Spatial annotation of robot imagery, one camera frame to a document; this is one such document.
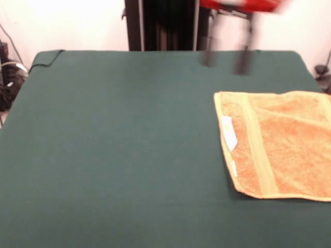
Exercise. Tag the tan terry towel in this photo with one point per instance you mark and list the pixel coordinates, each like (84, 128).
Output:
(279, 144)

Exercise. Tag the black pedestal stand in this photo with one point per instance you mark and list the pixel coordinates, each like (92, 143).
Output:
(160, 25)

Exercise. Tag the dark green table cloth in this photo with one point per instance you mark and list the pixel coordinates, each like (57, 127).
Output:
(103, 155)

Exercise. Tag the black plug adapter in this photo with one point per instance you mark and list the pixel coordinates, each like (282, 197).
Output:
(320, 69)

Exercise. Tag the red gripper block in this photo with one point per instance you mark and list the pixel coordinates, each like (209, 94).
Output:
(245, 5)

